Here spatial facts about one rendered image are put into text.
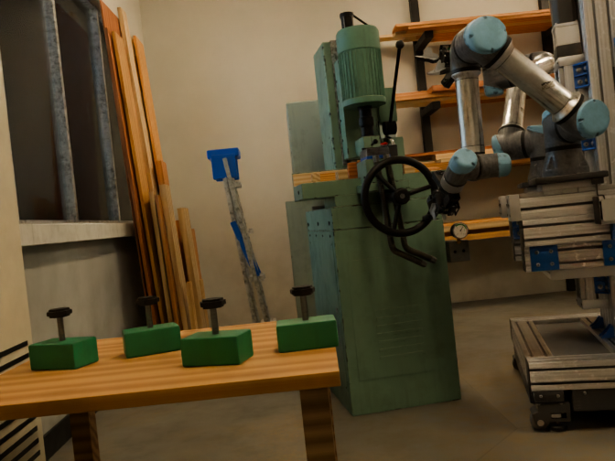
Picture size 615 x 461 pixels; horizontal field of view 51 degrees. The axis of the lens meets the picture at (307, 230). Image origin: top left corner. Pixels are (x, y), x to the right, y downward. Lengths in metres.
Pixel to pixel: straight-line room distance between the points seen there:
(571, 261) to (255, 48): 3.40
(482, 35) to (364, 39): 0.70
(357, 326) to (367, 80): 0.96
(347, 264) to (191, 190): 2.75
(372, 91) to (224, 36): 2.72
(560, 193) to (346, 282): 0.82
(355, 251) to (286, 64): 2.87
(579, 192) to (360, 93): 0.91
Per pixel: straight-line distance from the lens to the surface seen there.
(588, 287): 2.58
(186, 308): 3.73
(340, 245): 2.45
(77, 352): 1.32
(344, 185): 2.46
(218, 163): 3.26
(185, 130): 5.10
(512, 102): 2.99
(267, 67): 5.13
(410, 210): 2.53
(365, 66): 2.64
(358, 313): 2.49
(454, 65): 2.23
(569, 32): 2.65
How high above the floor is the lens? 0.76
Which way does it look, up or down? 1 degrees down
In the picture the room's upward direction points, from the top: 6 degrees counter-clockwise
